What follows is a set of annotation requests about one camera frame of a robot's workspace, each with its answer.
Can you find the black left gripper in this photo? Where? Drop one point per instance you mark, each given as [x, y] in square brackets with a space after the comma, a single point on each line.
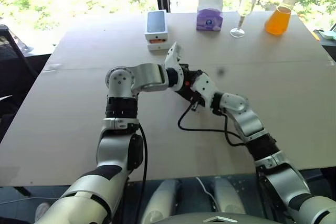
[186, 77]

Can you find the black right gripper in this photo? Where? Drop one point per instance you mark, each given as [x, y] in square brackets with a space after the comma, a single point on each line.
[199, 99]

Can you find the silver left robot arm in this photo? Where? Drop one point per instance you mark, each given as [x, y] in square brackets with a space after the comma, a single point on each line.
[147, 75]

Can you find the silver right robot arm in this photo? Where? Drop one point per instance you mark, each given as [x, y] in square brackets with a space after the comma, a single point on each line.
[249, 121]

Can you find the small white box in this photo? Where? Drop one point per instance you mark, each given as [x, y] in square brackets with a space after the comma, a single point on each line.
[157, 47]

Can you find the purple tissue box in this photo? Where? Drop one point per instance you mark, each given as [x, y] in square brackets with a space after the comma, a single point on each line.
[209, 18]

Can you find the white phone box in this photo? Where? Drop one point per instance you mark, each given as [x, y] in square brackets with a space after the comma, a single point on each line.
[156, 23]

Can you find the clear champagne glass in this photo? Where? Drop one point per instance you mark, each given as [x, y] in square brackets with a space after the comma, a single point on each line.
[245, 3]

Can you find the silver rounded shell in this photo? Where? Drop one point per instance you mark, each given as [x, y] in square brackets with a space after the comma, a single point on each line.
[162, 197]
[228, 195]

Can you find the flask with orange liquid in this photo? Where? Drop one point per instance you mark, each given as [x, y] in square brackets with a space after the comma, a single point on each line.
[278, 19]

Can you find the grey robot torso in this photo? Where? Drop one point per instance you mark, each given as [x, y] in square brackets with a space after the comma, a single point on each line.
[210, 217]

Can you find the black mesh chair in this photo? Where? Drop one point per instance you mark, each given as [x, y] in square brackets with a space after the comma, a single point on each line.
[11, 51]

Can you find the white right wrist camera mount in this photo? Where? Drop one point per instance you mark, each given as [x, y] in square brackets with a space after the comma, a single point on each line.
[206, 85]

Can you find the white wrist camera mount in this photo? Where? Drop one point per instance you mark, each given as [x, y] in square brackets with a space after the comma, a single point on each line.
[206, 85]
[172, 56]

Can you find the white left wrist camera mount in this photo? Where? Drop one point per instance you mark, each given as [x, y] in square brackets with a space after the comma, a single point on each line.
[172, 56]

